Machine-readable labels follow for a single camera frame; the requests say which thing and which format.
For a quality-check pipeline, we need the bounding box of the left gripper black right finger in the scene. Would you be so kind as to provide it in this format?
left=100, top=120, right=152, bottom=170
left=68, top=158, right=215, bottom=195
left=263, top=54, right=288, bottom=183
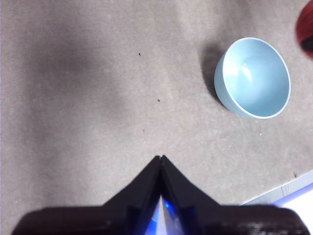
left=160, top=154, right=311, bottom=235

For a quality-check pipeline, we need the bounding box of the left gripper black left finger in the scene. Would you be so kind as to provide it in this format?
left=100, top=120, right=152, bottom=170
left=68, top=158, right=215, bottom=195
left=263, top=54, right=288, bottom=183
left=11, top=155, right=162, bottom=235

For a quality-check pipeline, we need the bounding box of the blue ribbed bowl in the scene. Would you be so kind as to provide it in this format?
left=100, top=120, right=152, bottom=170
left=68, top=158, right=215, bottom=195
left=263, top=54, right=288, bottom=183
left=214, top=37, right=291, bottom=119

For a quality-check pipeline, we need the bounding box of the red yellow apple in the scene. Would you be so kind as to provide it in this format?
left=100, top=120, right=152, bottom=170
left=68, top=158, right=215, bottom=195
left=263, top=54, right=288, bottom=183
left=295, top=0, right=313, bottom=58

